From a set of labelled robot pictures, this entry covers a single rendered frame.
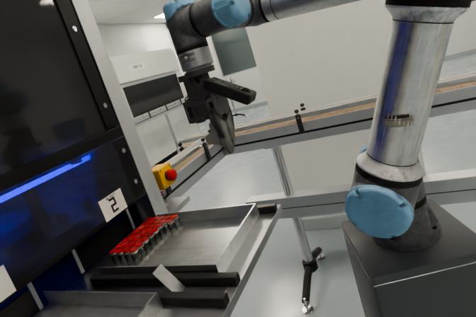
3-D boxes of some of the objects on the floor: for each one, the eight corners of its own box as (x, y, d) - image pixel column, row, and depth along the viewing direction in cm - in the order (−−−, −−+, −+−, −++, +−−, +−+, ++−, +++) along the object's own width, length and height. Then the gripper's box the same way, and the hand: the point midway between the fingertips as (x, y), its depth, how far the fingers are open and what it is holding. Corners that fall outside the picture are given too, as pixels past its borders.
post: (224, 428, 129) (-28, -203, 85) (230, 412, 134) (-5, -190, 90) (239, 431, 126) (-14, -219, 82) (245, 415, 131) (10, -205, 87)
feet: (299, 315, 171) (292, 291, 168) (315, 254, 215) (309, 235, 212) (314, 315, 168) (307, 291, 165) (327, 254, 212) (322, 234, 209)
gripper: (190, 72, 84) (216, 151, 89) (171, 78, 76) (200, 164, 81) (219, 62, 81) (246, 145, 85) (202, 67, 73) (232, 158, 77)
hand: (232, 147), depth 81 cm, fingers closed
